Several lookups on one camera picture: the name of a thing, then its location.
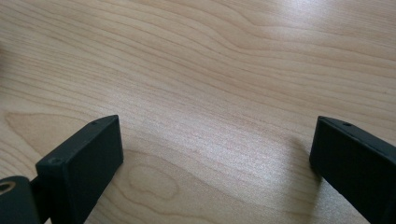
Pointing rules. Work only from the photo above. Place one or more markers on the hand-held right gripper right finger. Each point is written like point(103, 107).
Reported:
point(355, 165)

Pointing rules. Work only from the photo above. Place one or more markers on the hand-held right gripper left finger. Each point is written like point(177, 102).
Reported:
point(84, 165)

